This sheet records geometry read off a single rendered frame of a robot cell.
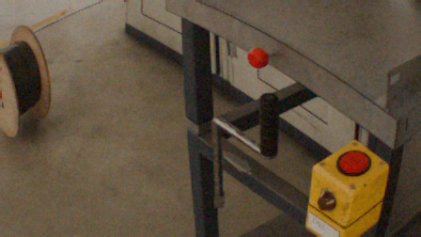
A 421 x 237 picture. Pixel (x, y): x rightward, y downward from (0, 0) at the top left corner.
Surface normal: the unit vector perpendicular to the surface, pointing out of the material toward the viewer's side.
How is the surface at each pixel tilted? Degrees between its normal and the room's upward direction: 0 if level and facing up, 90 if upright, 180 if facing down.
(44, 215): 0
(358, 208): 89
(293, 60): 90
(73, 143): 0
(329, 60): 0
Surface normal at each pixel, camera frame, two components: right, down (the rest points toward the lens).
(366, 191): 0.59, 0.41
